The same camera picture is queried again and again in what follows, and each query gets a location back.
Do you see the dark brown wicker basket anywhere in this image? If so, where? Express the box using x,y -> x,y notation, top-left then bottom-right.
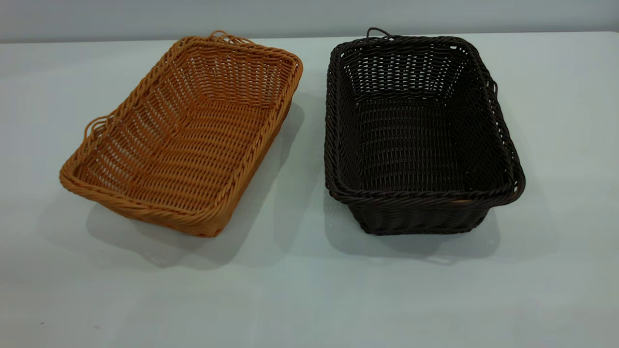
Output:
323,27 -> 527,236

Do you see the light brown wicker basket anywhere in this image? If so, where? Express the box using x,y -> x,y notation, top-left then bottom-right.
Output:
59,30 -> 304,238

